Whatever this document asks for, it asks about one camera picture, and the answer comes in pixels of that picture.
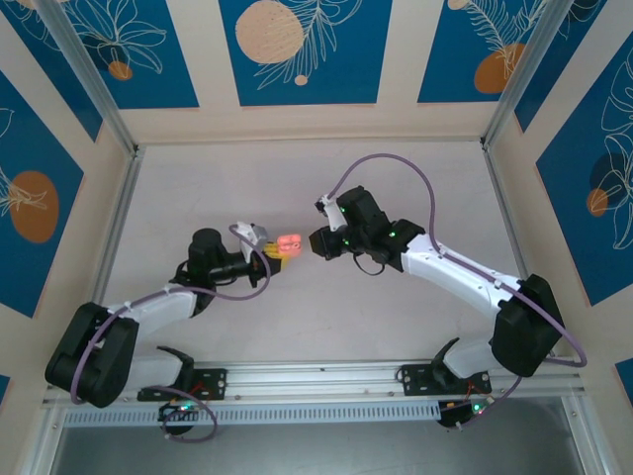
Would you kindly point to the pink earbud charging case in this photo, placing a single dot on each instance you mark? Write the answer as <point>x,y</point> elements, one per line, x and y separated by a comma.
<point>289,243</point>

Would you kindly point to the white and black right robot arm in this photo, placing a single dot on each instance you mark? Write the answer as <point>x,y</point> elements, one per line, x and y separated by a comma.
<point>455,272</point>

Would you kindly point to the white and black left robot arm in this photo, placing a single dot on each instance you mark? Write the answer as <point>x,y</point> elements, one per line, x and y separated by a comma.
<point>158,309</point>

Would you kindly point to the black mounting plate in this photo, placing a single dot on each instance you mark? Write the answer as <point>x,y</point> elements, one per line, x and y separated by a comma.
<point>418,378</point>
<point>212,383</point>

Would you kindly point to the black controller board green light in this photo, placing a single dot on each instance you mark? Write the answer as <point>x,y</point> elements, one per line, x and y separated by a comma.
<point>178,409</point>
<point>465,411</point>

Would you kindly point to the blue panel peach circle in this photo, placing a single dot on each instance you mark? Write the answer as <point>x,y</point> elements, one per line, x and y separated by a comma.
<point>346,49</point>

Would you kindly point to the blue panel orange oval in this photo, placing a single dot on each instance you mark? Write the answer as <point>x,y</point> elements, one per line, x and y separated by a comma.
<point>29,277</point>

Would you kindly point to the blue panel orange circle fern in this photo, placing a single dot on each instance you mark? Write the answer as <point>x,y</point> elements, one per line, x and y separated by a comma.
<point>445,49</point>

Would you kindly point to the blue panel white lily drawing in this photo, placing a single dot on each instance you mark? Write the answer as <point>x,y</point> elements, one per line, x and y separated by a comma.
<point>148,59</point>

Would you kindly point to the blue panel monstera leaf drawing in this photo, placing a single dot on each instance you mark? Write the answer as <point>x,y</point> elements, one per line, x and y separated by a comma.
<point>569,198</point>

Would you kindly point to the blue panel leaf outline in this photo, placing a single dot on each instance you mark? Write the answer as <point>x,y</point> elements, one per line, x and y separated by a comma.
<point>554,79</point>

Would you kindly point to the aluminium table edge rail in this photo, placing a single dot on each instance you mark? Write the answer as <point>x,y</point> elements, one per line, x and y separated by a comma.
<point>514,237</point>
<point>111,237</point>

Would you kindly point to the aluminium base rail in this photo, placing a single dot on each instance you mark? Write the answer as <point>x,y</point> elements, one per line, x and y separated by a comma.
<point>316,381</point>

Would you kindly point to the aluminium frame post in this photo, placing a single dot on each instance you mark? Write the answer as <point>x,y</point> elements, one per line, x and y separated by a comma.
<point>84,74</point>
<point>529,64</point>

